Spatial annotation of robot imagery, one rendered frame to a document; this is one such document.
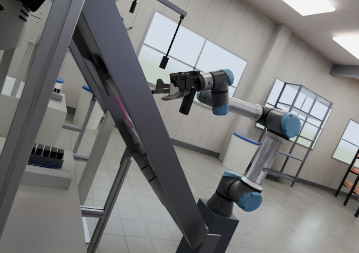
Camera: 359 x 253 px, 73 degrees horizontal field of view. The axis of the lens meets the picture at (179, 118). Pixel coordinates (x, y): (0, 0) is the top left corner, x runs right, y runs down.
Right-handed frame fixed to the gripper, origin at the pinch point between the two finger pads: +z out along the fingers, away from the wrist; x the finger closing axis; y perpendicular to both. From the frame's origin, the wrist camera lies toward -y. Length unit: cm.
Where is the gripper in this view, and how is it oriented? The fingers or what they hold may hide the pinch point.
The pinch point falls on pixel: (154, 97)
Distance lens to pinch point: 94.1
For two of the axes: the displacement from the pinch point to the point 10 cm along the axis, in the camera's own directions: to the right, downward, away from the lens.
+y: -0.9, -9.4, -3.4
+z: -9.0, 2.2, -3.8
